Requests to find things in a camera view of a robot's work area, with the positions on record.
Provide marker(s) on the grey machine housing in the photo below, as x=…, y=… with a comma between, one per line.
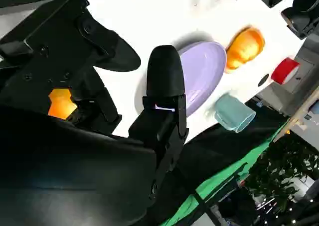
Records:
x=299, y=91

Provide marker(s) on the light wooden slat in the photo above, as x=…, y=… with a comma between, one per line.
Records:
x=296, y=116

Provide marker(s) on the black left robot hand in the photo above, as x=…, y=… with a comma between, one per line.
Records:
x=305, y=16

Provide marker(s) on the pale green mug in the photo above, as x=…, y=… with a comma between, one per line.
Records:
x=231, y=113

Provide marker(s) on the green cloth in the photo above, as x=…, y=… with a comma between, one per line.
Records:
x=224, y=177

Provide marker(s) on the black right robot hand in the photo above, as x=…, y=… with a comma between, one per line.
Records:
x=74, y=173

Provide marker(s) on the black cloth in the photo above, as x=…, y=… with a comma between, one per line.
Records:
x=224, y=146

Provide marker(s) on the lilac plate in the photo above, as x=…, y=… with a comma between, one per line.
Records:
x=202, y=78

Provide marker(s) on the green leafy plant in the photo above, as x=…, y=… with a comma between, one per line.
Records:
x=281, y=166

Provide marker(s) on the black round disc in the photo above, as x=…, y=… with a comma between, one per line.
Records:
x=264, y=80

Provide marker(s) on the orange toy bread roll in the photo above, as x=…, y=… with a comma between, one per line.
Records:
x=62, y=103
x=245, y=52

